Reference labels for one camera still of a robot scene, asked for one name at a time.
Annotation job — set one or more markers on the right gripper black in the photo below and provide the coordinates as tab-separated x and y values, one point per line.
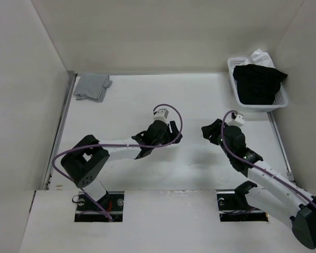
213	129

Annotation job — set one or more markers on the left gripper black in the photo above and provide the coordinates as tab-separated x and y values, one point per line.
173	129

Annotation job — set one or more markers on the black tank top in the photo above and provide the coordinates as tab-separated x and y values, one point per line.
257	85

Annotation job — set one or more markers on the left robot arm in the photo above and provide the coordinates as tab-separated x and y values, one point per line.
85	161

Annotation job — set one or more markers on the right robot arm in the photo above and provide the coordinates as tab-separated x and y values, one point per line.
265	189

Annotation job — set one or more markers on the grey folded tank top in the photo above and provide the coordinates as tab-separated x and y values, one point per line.
92	86

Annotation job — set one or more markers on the white tank top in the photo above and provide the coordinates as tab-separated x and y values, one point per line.
258	57

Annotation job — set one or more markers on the white plastic basket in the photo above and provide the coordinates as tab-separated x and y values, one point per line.
280	100

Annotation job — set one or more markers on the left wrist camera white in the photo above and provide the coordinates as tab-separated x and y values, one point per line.
161	115

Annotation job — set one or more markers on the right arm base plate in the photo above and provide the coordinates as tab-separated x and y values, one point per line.
233	208

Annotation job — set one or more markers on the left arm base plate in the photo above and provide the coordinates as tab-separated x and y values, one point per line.
87	211

